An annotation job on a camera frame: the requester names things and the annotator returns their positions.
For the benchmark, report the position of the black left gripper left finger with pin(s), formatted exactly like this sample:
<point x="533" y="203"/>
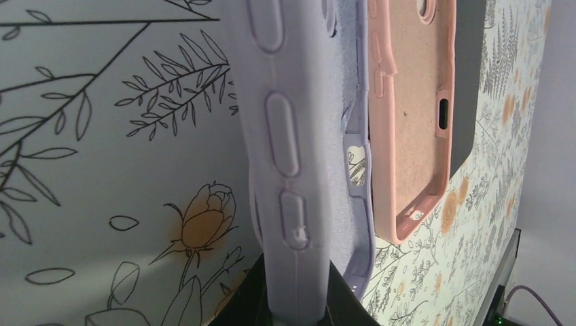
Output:
<point x="249" y="304"/>

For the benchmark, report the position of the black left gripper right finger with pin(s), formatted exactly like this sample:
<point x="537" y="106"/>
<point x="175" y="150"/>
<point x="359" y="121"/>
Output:
<point x="343" y="308"/>

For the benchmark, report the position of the lavender phone case with ring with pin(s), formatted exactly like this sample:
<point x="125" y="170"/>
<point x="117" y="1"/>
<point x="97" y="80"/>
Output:
<point x="300" y="70"/>

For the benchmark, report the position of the pink phone case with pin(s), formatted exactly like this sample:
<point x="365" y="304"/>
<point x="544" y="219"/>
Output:
<point x="411" y="60"/>

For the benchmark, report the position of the black smartphone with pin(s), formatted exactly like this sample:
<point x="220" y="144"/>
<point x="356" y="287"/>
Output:
<point x="470" y="15"/>

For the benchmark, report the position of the floral patterned table mat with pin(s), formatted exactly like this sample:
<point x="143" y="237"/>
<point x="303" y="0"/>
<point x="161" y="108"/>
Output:
<point x="124" y="174"/>

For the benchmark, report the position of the aluminium rail base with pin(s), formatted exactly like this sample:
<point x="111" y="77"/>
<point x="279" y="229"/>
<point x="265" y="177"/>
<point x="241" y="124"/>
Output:
<point x="494" y="297"/>

